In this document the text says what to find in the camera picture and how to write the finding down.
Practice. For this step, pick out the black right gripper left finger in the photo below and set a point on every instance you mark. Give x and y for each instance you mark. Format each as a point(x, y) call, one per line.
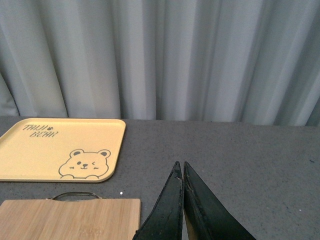
point(165, 221)

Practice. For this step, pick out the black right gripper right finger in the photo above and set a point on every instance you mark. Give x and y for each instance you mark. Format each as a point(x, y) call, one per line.
point(206, 217)

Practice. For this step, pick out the bamboo cutting board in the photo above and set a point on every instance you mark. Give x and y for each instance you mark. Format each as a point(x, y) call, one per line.
point(48, 219)

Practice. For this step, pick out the yellow bear tray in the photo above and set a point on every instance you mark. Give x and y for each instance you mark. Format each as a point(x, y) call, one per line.
point(79, 150)

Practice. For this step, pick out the grey curtain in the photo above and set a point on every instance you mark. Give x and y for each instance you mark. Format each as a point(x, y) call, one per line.
point(251, 61)

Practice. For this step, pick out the metal cutting board handle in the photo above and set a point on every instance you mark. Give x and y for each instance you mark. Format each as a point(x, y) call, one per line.
point(75, 194)

